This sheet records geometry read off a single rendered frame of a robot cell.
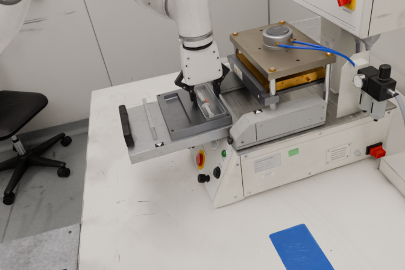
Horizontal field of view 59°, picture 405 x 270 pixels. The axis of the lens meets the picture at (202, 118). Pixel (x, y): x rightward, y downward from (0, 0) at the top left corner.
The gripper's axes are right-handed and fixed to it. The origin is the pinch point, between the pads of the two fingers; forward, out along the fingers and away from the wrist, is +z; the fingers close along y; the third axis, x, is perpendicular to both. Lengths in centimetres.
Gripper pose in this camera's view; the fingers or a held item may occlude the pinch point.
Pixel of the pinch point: (205, 94)
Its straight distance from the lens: 98.6
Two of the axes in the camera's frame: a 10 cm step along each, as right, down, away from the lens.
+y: 9.5, -2.7, 1.5
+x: -2.8, -5.3, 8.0
